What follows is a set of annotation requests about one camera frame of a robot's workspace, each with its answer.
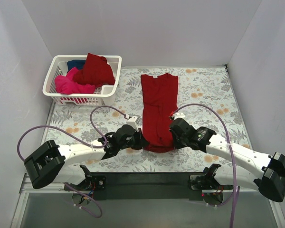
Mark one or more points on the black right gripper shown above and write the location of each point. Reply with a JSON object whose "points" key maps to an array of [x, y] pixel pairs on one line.
{"points": [[176, 134]]}

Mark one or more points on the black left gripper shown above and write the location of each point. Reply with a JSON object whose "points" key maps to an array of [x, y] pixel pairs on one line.
{"points": [[138, 138]]}

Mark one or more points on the red t shirt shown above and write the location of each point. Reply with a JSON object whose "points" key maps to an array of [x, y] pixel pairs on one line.
{"points": [[159, 101]]}

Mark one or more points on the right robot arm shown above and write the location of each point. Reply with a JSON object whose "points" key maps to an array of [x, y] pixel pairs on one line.
{"points": [[254, 170]]}

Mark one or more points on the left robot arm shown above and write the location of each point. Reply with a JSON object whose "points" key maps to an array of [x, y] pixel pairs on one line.
{"points": [[52, 162]]}

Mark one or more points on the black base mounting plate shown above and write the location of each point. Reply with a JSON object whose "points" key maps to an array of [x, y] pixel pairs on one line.
{"points": [[148, 185]]}

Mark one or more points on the floral patterned table mat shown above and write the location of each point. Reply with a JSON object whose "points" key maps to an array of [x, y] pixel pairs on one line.
{"points": [[205, 96]]}

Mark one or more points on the white plastic laundry basket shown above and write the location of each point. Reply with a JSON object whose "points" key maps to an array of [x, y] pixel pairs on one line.
{"points": [[104, 95]]}

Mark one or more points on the dark red shirt in basket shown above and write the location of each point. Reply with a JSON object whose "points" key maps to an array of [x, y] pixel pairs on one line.
{"points": [[96, 71]]}

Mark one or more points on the pink shirt in basket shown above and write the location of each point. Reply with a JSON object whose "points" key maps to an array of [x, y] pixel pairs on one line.
{"points": [[67, 86]]}

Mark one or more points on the blue shirt in basket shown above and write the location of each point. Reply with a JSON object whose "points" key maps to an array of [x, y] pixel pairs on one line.
{"points": [[77, 63]]}

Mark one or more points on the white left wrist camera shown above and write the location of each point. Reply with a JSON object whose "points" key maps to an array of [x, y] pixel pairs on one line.
{"points": [[134, 122]]}

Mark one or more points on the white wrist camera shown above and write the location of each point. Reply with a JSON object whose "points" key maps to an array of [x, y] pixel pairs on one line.
{"points": [[177, 115], [134, 122]]}

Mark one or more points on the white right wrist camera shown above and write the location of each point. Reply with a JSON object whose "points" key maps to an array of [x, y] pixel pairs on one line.
{"points": [[177, 115]]}

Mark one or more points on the aluminium frame rail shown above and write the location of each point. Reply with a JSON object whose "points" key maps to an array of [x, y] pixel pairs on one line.
{"points": [[52, 207]]}

